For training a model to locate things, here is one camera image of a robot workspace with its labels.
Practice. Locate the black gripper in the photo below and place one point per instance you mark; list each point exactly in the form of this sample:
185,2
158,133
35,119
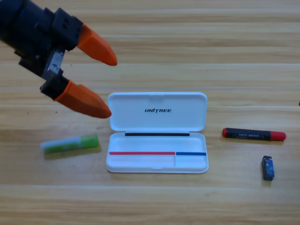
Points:
35,44

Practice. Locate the green and white pen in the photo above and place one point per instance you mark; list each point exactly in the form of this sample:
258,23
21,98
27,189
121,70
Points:
70,145

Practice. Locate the black marker with red cap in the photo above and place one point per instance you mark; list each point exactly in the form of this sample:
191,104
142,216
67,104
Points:
253,134

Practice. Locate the dark blue eraser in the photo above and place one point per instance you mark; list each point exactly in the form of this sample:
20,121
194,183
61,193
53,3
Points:
267,168

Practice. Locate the white Unitree pencil case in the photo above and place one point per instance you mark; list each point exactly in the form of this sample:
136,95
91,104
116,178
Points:
145,122

